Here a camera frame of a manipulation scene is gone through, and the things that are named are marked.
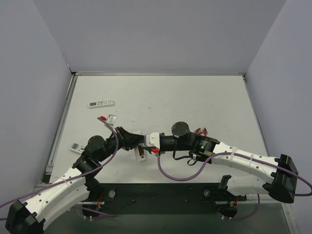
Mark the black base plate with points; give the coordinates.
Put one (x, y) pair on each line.
(157, 199)

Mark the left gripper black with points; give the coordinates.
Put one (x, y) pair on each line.
(122, 138)

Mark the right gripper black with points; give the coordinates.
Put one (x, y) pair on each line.
(163, 143)

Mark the white remote with display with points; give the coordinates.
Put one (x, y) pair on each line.
(101, 104)

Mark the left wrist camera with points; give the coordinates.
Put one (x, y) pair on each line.
(110, 119)

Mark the white remote being loaded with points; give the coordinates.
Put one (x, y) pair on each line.
(140, 154)

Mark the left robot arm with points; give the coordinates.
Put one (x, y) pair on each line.
(34, 215)

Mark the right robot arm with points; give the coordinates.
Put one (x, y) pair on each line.
(275, 176)

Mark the aluminium frame rail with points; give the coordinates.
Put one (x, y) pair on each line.
(163, 198)

